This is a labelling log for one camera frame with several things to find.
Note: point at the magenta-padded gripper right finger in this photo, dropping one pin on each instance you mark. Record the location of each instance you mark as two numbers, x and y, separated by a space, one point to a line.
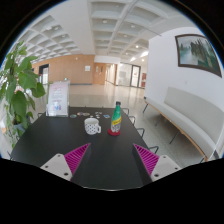
164 165

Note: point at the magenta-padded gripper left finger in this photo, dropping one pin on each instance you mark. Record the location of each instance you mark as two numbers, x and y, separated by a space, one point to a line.
59 165

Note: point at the green plastic drink bottle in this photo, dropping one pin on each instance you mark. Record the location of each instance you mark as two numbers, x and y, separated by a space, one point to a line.
116 120

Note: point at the white black-dotted mug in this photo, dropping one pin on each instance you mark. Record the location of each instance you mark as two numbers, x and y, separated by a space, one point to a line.
90 126

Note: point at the dark round badge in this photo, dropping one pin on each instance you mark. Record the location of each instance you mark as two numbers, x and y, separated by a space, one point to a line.
73 116

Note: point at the round multicoloured badge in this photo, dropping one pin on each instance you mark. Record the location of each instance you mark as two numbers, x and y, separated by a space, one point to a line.
80 114
86 114

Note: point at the long white padded bench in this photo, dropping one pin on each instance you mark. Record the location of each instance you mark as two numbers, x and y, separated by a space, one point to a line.
193 116

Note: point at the flat round red coaster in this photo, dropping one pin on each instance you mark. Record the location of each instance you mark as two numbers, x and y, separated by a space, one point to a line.
114 134

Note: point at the small white sticker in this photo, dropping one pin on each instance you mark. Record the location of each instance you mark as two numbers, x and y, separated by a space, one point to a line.
98 112

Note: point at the clear acrylic sign stand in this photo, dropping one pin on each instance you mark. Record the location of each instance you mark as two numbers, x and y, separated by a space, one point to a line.
58 98

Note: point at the small blue rectangular sticker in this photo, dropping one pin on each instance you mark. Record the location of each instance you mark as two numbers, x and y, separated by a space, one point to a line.
106 116

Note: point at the large green leafy plant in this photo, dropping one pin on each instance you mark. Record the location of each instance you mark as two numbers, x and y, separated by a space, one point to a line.
20 100

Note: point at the glass double door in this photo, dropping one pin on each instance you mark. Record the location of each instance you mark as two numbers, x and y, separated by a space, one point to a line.
128 75

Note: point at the recessed ceiling lights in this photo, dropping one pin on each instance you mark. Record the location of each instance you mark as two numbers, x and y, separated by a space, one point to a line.
144 53

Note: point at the dark-framed landscape painting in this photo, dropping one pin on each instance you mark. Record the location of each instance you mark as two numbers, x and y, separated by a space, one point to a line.
198 53

